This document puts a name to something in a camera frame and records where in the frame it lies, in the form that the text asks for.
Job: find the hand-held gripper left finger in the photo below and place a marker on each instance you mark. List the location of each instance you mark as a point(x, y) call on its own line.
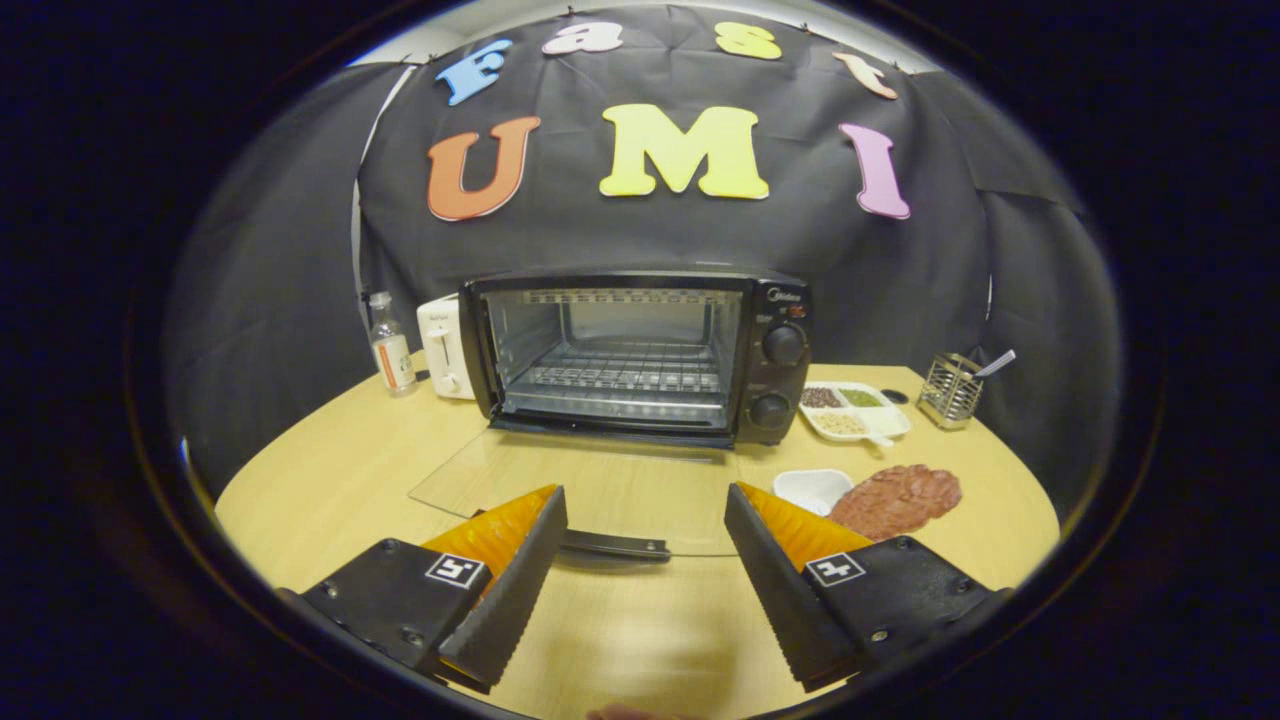
point(520, 590)

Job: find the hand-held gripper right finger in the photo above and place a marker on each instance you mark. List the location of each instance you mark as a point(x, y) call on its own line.
point(775, 590)

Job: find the red raw meat steak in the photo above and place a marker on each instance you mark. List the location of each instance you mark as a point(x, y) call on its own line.
point(895, 500)

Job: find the black toaster oven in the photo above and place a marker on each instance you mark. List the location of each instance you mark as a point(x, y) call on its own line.
point(780, 300)

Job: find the white bread toaster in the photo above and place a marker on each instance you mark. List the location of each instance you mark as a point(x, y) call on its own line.
point(445, 350)

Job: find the white rectangular dish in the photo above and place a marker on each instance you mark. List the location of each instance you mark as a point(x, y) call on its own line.
point(808, 488)

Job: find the white divided tray of beans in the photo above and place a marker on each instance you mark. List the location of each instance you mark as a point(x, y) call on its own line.
point(885, 418)

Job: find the clear plastic bottle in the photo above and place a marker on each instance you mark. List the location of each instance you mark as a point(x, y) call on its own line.
point(392, 350)

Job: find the metal spoon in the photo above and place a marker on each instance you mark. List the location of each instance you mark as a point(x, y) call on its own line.
point(998, 362)

